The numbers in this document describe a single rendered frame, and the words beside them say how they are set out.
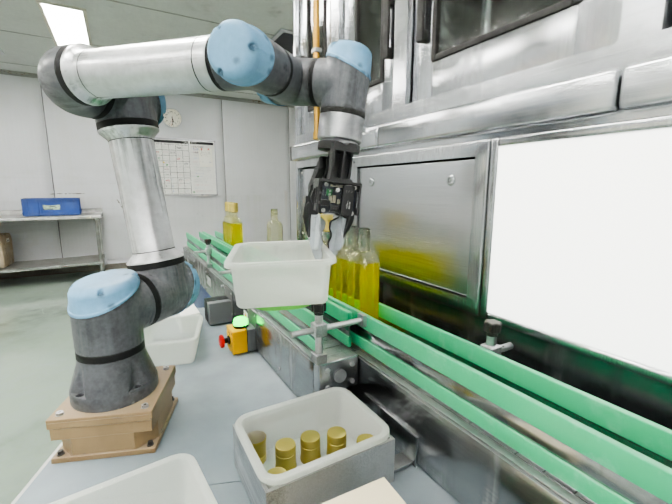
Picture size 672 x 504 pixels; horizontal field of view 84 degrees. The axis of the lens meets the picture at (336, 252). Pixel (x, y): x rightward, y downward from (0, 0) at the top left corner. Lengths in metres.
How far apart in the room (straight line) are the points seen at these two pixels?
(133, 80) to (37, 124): 6.04
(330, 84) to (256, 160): 6.35
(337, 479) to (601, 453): 0.35
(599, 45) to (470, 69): 0.24
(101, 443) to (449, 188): 0.82
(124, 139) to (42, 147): 5.80
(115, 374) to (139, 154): 0.43
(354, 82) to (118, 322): 0.58
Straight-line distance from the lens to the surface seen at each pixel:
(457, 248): 0.81
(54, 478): 0.87
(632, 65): 0.67
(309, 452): 0.71
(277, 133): 7.16
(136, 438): 0.84
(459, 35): 0.93
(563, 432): 0.56
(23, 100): 6.77
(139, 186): 0.87
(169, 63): 0.64
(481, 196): 0.76
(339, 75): 0.64
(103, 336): 0.79
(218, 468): 0.78
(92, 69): 0.74
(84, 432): 0.86
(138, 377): 0.84
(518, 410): 0.58
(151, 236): 0.87
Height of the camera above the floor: 1.23
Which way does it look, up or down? 10 degrees down
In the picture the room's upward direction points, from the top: straight up
